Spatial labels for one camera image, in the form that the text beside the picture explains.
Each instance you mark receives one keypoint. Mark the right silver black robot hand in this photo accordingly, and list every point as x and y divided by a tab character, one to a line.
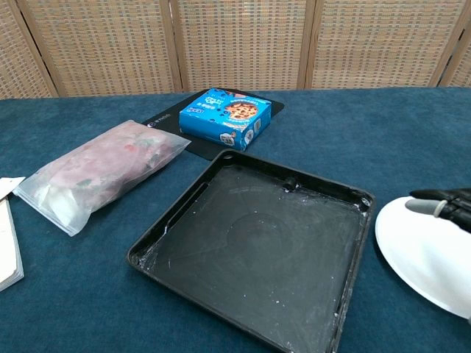
447	206

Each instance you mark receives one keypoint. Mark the white round plate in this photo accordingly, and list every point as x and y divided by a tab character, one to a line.
427	253

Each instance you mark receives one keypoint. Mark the black mouse pad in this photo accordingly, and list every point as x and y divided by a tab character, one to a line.
200	145

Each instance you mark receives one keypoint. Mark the translucent bag with pink cloth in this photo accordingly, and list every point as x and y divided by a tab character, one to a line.
99	173

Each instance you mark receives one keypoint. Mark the black square tray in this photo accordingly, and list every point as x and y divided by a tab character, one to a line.
257	253

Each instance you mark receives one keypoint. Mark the white notebook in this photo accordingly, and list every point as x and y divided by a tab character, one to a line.
8	242

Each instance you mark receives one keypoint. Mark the blue cookie box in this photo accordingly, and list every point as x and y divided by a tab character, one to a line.
224	115

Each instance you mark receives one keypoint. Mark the woven folding screen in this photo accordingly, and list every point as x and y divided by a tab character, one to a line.
235	44

